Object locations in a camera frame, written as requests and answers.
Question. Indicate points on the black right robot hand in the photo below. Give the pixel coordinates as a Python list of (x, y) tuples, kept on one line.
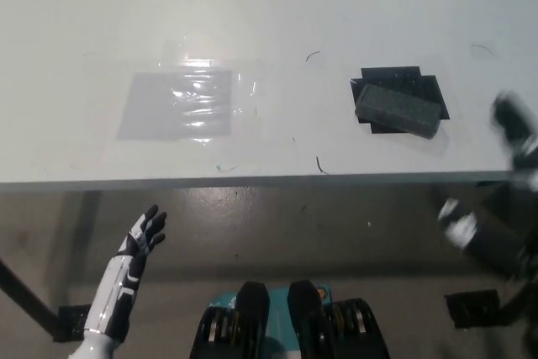
[(519, 132)]

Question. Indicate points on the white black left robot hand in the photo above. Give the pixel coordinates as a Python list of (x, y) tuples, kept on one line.
[(134, 249)]

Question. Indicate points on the dark grey whiteboard eraser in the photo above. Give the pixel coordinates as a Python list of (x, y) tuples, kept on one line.
[(397, 111)]

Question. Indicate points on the grey table leg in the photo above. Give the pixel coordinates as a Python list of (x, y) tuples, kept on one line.
[(82, 241)]

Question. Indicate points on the black table base bar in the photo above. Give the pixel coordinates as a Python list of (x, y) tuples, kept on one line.
[(29, 294)]

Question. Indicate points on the black tape mark on table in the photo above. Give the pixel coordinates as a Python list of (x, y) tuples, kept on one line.
[(403, 77)]

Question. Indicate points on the clear plastic bag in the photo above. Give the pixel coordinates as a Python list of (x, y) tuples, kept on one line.
[(159, 107)]

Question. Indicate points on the clear plastic film sheet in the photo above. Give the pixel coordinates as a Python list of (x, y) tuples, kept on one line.
[(197, 60)]

